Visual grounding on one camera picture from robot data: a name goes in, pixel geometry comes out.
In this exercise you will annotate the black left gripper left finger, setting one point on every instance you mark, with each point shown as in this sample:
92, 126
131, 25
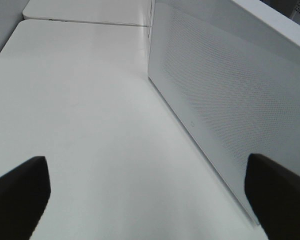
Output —
24, 195

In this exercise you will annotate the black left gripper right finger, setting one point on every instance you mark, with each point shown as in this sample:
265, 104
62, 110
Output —
273, 193

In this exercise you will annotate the white microwave door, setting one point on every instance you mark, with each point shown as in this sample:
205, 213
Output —
230, 70

